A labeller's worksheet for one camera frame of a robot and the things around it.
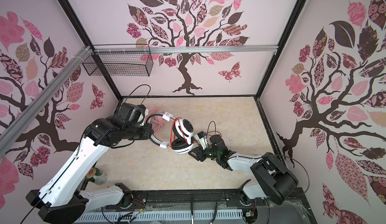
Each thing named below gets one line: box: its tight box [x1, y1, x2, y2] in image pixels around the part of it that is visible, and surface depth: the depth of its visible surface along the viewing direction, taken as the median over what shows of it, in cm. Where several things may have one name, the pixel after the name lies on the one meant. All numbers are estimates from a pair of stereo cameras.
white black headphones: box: [145, 111, 196, 155], surface depth 61 cm
